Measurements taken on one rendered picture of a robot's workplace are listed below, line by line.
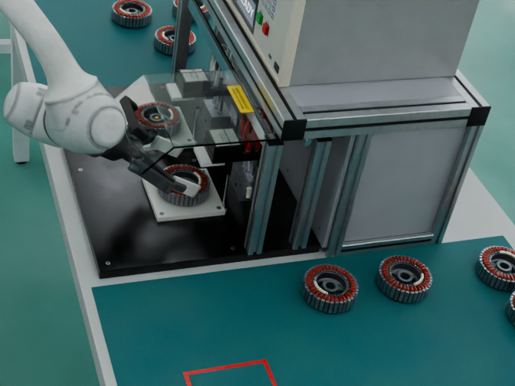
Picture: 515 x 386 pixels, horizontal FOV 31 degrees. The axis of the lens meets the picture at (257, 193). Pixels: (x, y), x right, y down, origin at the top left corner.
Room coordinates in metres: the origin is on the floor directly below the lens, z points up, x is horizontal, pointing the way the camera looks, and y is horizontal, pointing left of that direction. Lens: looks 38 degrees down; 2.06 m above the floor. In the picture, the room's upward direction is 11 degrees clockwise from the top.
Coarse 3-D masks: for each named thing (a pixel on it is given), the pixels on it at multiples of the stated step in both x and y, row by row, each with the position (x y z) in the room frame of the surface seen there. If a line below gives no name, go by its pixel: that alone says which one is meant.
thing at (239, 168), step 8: (232, 168) 1.64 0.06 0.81; (240, 168) 1.63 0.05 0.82; (256, 168) 1.64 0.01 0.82; (232, 176) 1.64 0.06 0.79; (240, 176) 1.60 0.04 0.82; (248, 176) 1.61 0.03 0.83; (256, 176) 1.61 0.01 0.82; (232, 184) 1.63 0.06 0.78; (240, 184) 1.59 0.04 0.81; (248, 184) 1.59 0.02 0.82; (240, 192) 1.59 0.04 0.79; (240, 200) 1.58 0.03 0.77; (248, 200) 1.59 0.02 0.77
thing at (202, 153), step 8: (232, 144) 1.58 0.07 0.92; (240, 144) 1.59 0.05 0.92; (200, 152) 1.58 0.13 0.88; (208, 152) 1.58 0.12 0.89; (216, 152) 1.56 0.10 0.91; (224, 152) 1.57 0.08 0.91; (232, 152) 1.57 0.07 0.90; (240, 152) 1.58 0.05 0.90; (248, 152) 1.59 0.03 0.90; (256, 152) 1.60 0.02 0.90; (200, 160) 1.56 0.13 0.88; (208, 160) 1.56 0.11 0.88; (216, 160) 1.56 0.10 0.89; (224, 160) 1.56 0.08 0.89; (232, 160) 1.57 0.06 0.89; (240, 160) 1.58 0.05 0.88; (248, 160) 1.59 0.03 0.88; (256, 160) 1.60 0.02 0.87; (248, 168) 1.62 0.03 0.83
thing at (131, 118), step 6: (126, 96) 1.47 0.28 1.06; (120, 102) 1.46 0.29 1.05; (126, 102) 1.45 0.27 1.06; (132, 102) 1.47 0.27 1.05; (126, 108) 1.44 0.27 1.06; (132, 108) 1.44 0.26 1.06; (126, 114) 1.42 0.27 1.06; (132, 114) 1.42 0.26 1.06; (126, 120) 1.41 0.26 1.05; (132, 120) 1.40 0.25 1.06; (132, 126) 1.39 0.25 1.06; (138, 126) 1.38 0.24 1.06; (132, 132) 1.37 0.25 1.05; (138, 132) 1.38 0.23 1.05; (144, 132) 1.38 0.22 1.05; (138, 138) 1.38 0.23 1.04; (144, 138) 1.38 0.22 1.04
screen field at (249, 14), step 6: (240, 0) 1.76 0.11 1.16; (246, 0) 1.73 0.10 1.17; (252, 0) 1.70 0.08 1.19; (240, 6) 1.76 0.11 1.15; (246, 6) 1.73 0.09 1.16; (252, 6) 1.70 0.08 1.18; (246, 12) 1.72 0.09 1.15; (252, 12) 1.69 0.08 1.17; (252, 18) 1.69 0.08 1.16; (252, 24) 1.69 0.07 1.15
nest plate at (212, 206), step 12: (204, 168) 1.66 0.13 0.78; (144, 180) 1.58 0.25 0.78; (156, 192) 1.55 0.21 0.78; (216, 192) 1.58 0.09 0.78; (156, 204) 1.51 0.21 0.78; (168, 204) 1.51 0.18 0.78; (204, 204) 1.54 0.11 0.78; (216, 204) 1.54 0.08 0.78; (156, 216) 1.47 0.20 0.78; (168, 216) 1.48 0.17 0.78; (180, 216) 1.49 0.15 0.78; (192, 216) 1.50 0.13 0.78; (204, 216) 1.51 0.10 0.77
